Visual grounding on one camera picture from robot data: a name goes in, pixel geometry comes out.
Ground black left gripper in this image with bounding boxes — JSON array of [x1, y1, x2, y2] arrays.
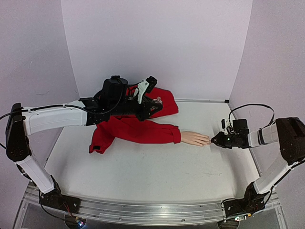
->
[[111, 95, 164, 122]]

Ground clear nail polish bottle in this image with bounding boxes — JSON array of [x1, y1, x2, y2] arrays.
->
[[152, 96, 163, 104]]

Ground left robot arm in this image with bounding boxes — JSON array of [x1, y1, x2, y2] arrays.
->
[[5, 75, 163, 213]]

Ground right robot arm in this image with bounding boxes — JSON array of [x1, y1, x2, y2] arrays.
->
[[211, 117, 305, 215]]

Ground mannequin hand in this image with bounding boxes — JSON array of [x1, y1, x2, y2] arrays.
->
[[181, 131, 210, 146]]

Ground red jacket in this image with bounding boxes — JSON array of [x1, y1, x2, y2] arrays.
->
[[89, 88, 181, 154]]

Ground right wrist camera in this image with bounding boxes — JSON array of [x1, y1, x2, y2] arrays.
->
[[221, 119, 234, 135]]

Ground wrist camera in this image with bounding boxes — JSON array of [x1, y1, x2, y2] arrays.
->
[[133, 76, 157, 104], [221, 119, 234, 135]]

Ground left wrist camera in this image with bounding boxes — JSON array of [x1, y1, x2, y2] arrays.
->
[[133, 76, 157, 104]]

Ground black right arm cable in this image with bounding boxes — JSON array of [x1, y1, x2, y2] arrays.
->
[[228, 104, 275, 127]]

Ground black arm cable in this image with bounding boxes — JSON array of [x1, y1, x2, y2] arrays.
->
[[0, 112, 24, 148], [228, 104, 275, 127]]

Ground aluminium table front rail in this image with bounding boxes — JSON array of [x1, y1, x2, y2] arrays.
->
[[23, 183, 279, 224]]

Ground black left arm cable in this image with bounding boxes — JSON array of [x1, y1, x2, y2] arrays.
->
[[0, 112, 24, 148]]

